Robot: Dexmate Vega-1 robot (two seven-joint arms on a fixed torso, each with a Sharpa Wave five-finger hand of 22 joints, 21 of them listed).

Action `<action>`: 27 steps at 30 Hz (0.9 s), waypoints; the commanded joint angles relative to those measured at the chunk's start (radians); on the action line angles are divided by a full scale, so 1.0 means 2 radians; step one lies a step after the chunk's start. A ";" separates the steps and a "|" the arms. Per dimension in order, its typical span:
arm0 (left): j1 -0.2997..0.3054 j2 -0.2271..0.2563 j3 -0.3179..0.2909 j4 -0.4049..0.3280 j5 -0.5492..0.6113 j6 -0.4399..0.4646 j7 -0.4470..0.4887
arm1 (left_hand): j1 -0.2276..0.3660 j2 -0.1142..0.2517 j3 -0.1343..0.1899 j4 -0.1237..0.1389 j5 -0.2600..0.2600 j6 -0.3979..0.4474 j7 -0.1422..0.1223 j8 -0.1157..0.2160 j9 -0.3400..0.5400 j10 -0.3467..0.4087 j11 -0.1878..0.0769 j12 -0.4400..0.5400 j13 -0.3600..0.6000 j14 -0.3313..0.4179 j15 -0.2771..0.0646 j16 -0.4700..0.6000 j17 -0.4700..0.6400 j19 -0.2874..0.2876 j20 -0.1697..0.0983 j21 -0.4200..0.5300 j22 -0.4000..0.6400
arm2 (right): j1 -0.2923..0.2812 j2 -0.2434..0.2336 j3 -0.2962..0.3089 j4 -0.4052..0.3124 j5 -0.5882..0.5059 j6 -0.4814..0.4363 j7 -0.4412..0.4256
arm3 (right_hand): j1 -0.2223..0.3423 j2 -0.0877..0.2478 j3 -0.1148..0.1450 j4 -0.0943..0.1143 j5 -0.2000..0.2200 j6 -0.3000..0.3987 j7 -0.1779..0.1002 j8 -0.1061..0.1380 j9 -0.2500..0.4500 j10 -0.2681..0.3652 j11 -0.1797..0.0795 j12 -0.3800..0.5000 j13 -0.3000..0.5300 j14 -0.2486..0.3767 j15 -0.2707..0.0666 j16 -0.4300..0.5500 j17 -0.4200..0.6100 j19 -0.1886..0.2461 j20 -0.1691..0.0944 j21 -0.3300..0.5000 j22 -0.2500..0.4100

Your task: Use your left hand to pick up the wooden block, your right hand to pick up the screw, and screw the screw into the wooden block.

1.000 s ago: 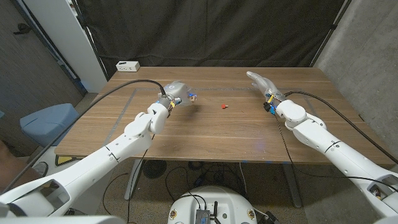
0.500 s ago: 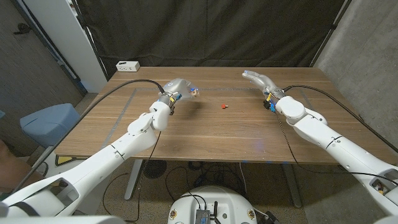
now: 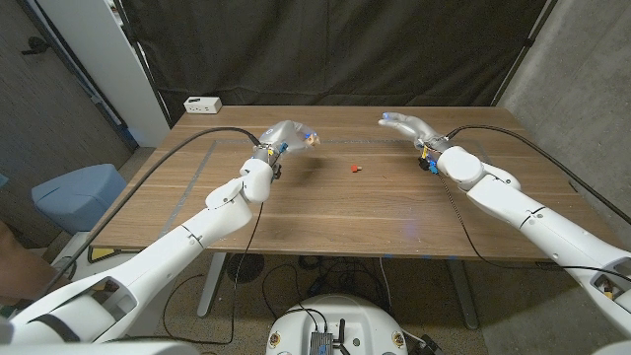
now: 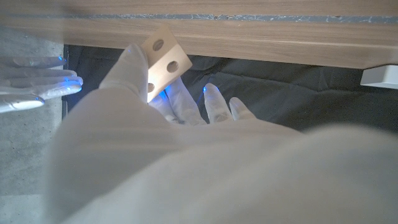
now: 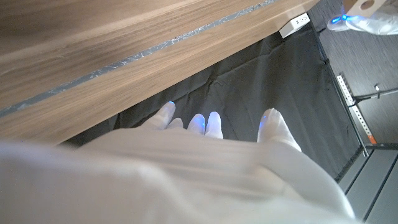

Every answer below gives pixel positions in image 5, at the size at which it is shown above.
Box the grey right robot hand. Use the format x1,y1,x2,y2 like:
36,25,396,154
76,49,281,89
0,101,359,224

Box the dark wall rail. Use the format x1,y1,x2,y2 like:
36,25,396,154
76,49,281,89
336,73,377,146

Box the white power strip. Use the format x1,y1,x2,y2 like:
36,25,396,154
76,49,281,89
279,12,311,39

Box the black backdrop curtain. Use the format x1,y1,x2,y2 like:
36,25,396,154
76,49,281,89
62,23,363,183

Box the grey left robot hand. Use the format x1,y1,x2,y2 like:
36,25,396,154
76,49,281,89
326,0,398,35

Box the black backdrop stand pole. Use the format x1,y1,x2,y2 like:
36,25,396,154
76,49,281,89
309,21,371,158

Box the white cabinet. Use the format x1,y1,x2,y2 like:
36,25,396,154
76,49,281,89
338,148,398,224

